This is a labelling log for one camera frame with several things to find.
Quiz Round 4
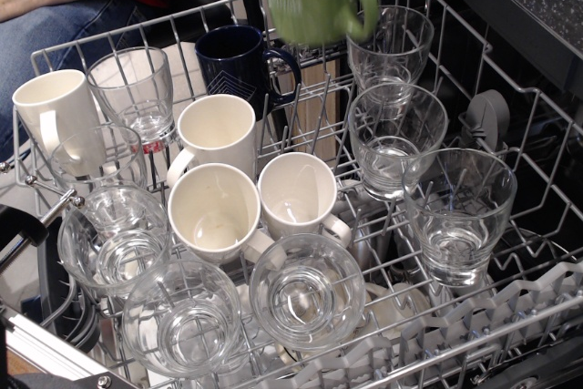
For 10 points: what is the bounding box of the grey wire dishwasher rack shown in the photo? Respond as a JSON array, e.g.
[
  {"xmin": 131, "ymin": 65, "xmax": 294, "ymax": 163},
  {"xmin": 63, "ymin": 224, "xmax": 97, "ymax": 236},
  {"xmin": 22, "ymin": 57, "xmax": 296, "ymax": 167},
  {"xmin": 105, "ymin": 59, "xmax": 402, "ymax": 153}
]
[{"xmin": 3, "ymin": 0, "xmax": 582, "ymax": 388}]

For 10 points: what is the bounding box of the grey plastic rack clip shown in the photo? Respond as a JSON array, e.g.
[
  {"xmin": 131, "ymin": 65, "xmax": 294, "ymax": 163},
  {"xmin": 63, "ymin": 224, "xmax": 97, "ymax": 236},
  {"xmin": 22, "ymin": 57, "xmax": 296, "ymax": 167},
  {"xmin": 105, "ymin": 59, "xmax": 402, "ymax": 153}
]
[{"xmin": 459, "ymin": 89, "xmax": 510, "ymax": 152}]

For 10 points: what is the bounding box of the dark blue mug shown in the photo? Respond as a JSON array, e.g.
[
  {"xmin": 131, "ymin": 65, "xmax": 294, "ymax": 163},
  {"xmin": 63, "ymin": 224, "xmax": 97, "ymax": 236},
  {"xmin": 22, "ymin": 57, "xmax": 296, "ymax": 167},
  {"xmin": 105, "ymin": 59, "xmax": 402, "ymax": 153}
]
[{"xmin": 194, "ymin": 25, "xmax": 302, "ymax": 120}]

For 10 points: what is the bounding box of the clear glass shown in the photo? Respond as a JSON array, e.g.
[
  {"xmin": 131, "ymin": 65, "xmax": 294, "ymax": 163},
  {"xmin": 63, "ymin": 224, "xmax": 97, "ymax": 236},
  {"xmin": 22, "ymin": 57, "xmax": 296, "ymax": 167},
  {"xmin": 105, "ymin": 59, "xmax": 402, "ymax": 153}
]
[
  {"xmin": 249, "ymin": 233, "xmax": 366, "ymax": 352},
  {"xmin": 402, "ymin": 148, "xmax": 517, "ymax": 288},
  {"xmin": 347, "ymin": 5, "xmax": 435, "ymax": 94},
  {"xmin": 57, "ymin": 185, "xmax": 171, "ymax": 297},
  {"xmin": 87, "ymin": 46, "xmax": 174, "ymax": 146},
  {"xmin": 348, "ymin": 82, "xmax": 449, "ymax": 200},
  {"xmin": 122, "ymin": 260, "xmax": 240, "ymax": 378},
  {"xmin": 48, "ymin": 124, "xmax": 148, "ymax": 197}
]

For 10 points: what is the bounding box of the clear glass back left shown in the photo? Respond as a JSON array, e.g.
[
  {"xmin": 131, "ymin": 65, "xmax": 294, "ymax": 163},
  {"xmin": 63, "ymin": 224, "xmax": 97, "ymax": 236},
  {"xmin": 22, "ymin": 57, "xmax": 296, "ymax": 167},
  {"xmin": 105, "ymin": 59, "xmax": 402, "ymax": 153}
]
[{"xmin": 87, "ymin": 46, "xmax": 174, "ymax": 146}]

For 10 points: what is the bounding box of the tall white mug left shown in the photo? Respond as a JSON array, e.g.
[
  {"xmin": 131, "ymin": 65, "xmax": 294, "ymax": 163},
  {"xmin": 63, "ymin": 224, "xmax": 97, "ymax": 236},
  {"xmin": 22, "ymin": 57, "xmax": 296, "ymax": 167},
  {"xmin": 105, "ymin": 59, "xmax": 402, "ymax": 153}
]
[{"xmin": 12, "ymin": 69, "xmax": 101, "ymax": 157}]

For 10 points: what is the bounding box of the clear glass right middle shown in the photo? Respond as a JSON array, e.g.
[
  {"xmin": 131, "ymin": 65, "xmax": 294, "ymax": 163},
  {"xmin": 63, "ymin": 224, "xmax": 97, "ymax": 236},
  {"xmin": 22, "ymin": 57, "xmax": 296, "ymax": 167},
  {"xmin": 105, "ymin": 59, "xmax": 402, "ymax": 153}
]
[{"xmin": 348, "ymin": 82, "xmax": 449, "ymax": 200}]

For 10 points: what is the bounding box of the clear glass bottom centre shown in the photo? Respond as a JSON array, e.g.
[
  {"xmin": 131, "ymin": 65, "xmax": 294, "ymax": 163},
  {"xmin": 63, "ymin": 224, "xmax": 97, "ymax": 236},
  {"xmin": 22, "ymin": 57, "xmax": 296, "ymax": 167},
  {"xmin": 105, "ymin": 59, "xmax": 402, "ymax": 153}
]
[{"xmin": 249, "ymin": 233, "xmax": 366, "ymax": 352}]

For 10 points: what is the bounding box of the clear glass right front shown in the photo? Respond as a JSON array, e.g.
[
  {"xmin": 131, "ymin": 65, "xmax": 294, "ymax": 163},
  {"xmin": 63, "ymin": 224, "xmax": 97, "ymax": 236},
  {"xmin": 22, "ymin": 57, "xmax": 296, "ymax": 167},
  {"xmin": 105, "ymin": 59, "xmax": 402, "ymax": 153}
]
[{"xmin": 402, "ymin": 148, "xmax": 517, "ymax": 288}]

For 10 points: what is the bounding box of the clear glass back right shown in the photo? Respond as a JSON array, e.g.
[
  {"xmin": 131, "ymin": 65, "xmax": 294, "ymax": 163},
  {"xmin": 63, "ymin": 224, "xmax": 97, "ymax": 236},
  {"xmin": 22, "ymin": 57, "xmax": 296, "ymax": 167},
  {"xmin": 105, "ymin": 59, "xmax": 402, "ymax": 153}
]
[{"xmin": 347, "ymin": 5, "xmax": 435, "ymax": 94}]

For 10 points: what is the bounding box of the dark speckled countertop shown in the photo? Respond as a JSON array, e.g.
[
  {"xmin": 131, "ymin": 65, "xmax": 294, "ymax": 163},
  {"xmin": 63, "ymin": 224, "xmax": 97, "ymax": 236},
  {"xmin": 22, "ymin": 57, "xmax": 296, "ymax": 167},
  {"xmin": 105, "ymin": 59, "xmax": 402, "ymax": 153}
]
[{"xmin": 465, "ymin": 0, "xmax": 582, "ymax": 97}]

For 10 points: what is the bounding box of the clear glass bottom left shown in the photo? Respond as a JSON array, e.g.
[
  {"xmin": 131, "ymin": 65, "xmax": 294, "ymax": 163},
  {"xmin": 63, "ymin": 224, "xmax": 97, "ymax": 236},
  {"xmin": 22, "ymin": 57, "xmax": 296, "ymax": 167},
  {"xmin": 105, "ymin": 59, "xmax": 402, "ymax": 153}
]
[{"xmin": 122, "ymin": 260, "xmax": 240, "ymax": 378}]

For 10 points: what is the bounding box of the clear glass left middle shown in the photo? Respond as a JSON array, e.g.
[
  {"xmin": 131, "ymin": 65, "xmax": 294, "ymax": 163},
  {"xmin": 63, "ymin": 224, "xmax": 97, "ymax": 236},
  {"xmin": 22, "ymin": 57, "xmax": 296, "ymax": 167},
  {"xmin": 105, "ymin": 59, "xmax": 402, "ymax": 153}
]
[{"xmin": 48, "ymin": 124, "xmax": 148, "ymax": 197}]

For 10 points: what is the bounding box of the small white mug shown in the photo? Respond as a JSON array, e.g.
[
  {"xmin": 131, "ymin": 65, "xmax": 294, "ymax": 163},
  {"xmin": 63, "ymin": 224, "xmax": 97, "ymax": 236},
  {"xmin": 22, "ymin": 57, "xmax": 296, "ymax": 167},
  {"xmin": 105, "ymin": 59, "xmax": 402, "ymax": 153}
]
[{"xmin": 257, "ymin": 152, "xmax": 352, "ymax": 248}]

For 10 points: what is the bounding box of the black clamp with metal screw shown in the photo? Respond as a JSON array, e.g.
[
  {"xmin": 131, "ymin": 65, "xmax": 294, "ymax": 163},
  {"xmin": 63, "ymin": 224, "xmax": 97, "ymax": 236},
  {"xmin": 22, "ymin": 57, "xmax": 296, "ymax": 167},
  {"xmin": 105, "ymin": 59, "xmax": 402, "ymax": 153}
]
[{"xmin": 1, "ymin": 175, "xmax": 86, "ymax": 273}]

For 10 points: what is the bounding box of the white mug centre front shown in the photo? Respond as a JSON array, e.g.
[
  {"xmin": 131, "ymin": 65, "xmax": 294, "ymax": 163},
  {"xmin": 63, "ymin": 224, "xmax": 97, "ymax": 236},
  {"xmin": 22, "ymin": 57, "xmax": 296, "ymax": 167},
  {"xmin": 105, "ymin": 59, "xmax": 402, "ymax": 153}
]
[{"xmin": 168, "ymin": 163, "xmax": 274, "ymax": 264}]

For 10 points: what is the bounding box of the white mug centre back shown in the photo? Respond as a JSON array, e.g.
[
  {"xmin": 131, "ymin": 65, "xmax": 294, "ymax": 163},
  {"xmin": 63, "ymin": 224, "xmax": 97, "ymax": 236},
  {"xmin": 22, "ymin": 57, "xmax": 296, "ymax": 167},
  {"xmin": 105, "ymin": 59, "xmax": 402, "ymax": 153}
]
[{"xmin": 167, "ymin": 94, "xmax": 257, "ymax": 187}]

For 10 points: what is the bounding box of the clear glass left front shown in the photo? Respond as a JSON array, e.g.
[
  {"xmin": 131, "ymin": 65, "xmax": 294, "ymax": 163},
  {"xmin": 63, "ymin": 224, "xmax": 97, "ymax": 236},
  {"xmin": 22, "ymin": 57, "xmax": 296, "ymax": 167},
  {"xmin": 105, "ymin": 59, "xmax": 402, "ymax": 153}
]
[{"xmin": 57, "ymin": 185, "xmax": 171, "ymax": 297}]

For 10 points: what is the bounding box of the blue jeans leg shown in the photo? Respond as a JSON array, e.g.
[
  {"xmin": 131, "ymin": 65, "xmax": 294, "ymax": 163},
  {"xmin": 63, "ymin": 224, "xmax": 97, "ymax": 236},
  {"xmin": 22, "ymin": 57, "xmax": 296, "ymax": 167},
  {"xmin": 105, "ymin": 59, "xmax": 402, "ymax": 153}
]
[{"xmin": 0, "ymin": 0, "xmax": 160, "ymax": 158}]

